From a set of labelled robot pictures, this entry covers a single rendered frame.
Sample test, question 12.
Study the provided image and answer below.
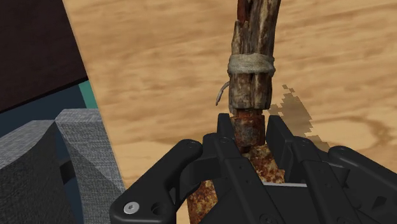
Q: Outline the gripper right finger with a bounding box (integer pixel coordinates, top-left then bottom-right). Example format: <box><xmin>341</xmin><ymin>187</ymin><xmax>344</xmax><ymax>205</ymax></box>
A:
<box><xmin>265</xmin><ymin>115</ymin><xmax>397</xmax><ymax>224</ymax></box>

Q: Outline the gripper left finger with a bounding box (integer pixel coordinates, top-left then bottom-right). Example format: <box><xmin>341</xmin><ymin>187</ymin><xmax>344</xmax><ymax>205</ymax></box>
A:
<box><xmin>109</xmin><ymin>113</ymin><xmax>288</xmax><ymax>224</ymax></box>

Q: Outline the rusty tool with wooden handle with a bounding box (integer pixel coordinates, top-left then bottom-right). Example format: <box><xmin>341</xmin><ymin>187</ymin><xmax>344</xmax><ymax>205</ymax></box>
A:
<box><xmin>186</xmin><ymin>0</ymin><xmax>286</xmax><ymax>224</ymax></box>

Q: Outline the grey fabric armchair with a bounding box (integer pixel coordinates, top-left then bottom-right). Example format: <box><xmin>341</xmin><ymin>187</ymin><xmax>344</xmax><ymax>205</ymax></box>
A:
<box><xmin>0</xmin><ymin>108</ymin><xmax>127</xmax><ymax>224</ymax></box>

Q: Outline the dark brown cabinet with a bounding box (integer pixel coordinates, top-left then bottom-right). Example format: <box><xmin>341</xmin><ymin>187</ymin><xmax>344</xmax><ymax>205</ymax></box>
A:
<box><xmin>0</xmin><ymin>0</ymin><xmax>89</xmax><ymax>114</ymax></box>

